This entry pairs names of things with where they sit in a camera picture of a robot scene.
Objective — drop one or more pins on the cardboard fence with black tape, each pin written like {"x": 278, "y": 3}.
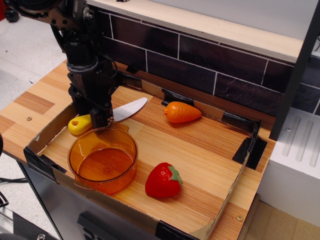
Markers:
{"x": 220, "y": 157}

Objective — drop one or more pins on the yellow handled white toy knife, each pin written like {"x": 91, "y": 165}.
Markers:
{"x": 80, "y": 124}

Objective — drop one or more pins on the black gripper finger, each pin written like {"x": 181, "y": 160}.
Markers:
{"x": 101, "y": 118}
{"x": 82, "y": 105}

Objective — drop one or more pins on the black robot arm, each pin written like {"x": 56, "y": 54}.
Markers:
{"x": 73, "y": 24}

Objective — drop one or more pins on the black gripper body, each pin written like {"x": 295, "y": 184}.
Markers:
{"x": 94, "y": 81}

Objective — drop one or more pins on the dark vertical metal post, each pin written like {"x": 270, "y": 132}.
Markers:
{"x": 297, "y": 74}

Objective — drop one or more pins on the black caster wheel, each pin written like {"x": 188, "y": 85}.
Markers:
{"x": 10, "y": 15}

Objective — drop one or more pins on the orange transparent plastic pot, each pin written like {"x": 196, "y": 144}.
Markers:
{"x": 104, "y": 159}

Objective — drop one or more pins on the white ribbed sink block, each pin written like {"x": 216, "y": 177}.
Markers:
{"x": 291, "y": 181}

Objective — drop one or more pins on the light wooden shelf ledge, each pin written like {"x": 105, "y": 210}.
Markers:
{"x": 225, "y": 32}

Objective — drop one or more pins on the orange toy carrot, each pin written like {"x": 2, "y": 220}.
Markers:
{"x": 179, "y": 112}

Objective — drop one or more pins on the red toy strawberry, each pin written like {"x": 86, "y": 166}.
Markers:
{"x": 163, "y": 181}

